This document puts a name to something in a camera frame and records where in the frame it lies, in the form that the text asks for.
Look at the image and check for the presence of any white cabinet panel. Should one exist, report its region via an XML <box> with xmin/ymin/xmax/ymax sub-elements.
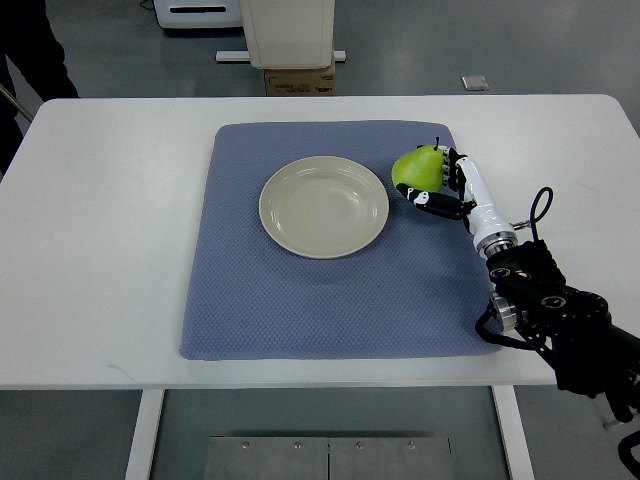
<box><xmin>239</xmin><ymin>0</ymin><xmax>335</xmax><ymax>70</ymax></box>

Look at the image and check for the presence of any grey stick pole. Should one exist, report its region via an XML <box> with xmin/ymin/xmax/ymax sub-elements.
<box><xmin>0</xmin><ymin>84</ymin><xmax>34</xmax><ymax>123</ymax></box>

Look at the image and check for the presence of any white left table leg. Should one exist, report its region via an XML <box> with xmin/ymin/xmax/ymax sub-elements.
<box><xmin>125</xmin><ymin>389</ymin><xmax>165</xmax><ymax>480</ymax></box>

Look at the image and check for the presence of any person in dark clothes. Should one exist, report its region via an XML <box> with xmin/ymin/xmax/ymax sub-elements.
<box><xmin>0</xmin><ymin>0</ymin><xmax>80</xmax><ymax>174</ymax></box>

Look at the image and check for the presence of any cardboard box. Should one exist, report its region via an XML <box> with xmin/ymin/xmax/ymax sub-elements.
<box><xmin>264</xmin><ymin>63</ymin><xmax>336</xmax><ymax>97</ymax></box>

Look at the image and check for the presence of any white floor foot bar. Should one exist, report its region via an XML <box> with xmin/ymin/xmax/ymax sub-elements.
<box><xmin>215</xmin><ymin>50</ymin><xmax>347</xmax><ymax>63</ymax></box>

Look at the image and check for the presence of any metal base plate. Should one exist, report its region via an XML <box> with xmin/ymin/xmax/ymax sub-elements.
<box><xmin>203</xmin><ymin>436</ymin><xmax>454</xmax><ymax>479</ymax></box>

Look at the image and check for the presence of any beige round plate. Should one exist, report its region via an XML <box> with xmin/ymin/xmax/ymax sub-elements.
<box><xmin>258</xmin><ymin>156</ymin><xmax>389</xmax><ymax>259</ymax></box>

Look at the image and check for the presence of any white right table leg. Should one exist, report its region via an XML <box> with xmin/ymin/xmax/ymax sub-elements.
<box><xmin>491</xmin><ymin>385</ymin><xmax>535</xmax><ymax>480</ymax></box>

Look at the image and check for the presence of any white appliance with slot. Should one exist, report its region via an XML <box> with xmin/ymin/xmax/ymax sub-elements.
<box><xmin>153</xmin><ymin>0</ymin><xmax>242</xmax><ymax>29</ymax></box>

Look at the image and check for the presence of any small grey floor plate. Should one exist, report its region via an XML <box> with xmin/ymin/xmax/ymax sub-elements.
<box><xmin>461</xmin><ymin>75</ymin><xmax>490</xmax><ymax>92</ymax></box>

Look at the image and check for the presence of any green pear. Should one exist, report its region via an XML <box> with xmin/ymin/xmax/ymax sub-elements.
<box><xmin>391</xmin><ymin>137</ymin><xmax>444</xmax><ymax>192</ymax></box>

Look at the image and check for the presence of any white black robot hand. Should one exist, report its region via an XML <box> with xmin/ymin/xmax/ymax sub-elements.
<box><xmin>394</xmin><ymin>144</ymin><xmax>518</xmax><ymax>258</ymax></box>

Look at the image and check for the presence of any blue woven cloth mat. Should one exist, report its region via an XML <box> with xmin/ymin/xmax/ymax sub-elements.
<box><xmin>180</xmin><ymin>120</ymin><xmax>494</xmax><ymax>361</ymax></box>

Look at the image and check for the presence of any white table leg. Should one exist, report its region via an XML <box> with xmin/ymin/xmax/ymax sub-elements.
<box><xmin>125</xmin><ymin>389</ymin><xmax>165</xmax><ymax>480</ymax></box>
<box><xmin>491</xmin><ymin>385</ymin><xmax>535</xmax><ymax>480</ymax></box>

